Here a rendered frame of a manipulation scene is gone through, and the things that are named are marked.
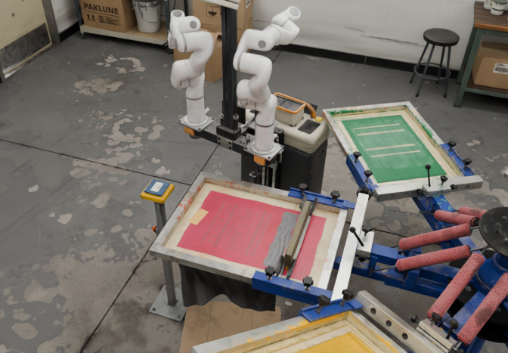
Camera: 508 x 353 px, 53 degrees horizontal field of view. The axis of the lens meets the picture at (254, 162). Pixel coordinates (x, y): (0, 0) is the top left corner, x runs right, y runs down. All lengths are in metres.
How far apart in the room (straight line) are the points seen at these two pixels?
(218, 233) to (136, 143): 2.38
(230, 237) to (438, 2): 3.96
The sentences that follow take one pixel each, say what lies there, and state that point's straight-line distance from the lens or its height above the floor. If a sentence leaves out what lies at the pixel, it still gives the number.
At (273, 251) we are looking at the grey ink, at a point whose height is 0.96.
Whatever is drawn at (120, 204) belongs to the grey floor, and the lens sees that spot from 4.05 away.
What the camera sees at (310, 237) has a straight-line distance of 2.41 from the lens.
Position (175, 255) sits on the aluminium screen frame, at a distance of 2.28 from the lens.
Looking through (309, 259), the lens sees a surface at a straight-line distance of 2.32.
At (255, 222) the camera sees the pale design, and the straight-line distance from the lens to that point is 2.45.
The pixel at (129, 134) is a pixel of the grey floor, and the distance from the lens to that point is 4.78.
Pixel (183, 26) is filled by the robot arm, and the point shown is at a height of 1.71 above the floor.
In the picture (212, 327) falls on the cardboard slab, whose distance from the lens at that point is 3.22.
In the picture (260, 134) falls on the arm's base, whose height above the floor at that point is 1.25.
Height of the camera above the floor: 2.69
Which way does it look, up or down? 38 degrees down
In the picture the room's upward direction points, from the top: 1 degrees clockwise
